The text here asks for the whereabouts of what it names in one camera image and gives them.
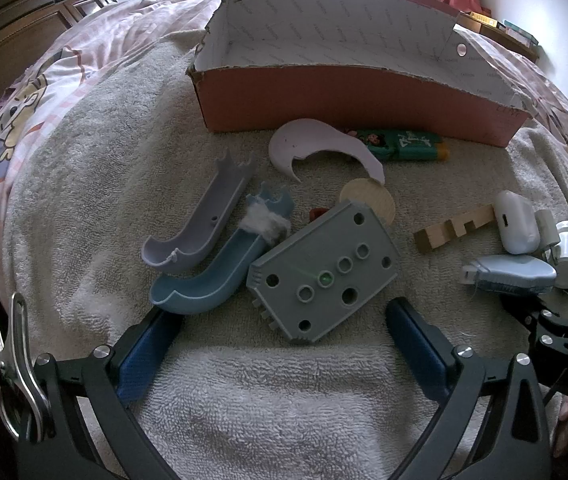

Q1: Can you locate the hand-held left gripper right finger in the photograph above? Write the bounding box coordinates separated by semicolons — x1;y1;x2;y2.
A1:
386;297;553;480

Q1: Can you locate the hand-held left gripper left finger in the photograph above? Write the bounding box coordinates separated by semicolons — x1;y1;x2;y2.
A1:
16;306;185;480

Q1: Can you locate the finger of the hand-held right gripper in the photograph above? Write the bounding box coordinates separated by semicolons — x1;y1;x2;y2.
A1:
501;290;568;361

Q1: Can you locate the blue plastic slide track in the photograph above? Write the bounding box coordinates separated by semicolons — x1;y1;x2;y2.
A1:
150;182;295;315

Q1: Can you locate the notched wooden block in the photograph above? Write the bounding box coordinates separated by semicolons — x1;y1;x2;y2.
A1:
413;203;496;254

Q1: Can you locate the white rounded case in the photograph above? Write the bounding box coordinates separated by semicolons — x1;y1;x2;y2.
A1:
493;190;543;255

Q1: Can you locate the grey perforated plastic plate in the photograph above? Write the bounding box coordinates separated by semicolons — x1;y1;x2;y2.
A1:
247;199;401;346

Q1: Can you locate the lilac plastic slide track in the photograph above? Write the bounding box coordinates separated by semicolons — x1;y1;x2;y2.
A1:
142;149;259;275

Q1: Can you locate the pale purple crescent plastic piece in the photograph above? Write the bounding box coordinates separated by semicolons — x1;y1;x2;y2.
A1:
269;118;387;185

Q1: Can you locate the red cardboard box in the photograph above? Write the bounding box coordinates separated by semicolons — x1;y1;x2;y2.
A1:
186;0;533;149

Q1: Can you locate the person's right hand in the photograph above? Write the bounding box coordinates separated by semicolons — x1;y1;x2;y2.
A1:
554;394;568;459

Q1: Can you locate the metal spring clip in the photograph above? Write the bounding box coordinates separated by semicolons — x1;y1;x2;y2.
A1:
0;290;55;444

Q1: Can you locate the white terry towel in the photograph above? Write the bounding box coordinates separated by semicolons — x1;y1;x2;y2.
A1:
1;35;568;480

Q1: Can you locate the round wooden disc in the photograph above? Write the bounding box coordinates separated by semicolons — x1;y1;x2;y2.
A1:
339;178;396;224

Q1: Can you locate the white cotton tuft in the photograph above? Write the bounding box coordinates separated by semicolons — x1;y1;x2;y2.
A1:
238;199;293;247

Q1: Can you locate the pink printed bedsheet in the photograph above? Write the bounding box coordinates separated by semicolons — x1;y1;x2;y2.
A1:
0;0;568;271

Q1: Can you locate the wooden side table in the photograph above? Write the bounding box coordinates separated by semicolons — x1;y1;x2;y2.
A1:
458;10;541;64

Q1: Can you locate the green book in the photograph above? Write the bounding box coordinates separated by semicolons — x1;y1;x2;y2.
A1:
503;20;539;45

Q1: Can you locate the dark wooden headboard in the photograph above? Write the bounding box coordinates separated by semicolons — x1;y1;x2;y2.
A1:
0;0;172;128

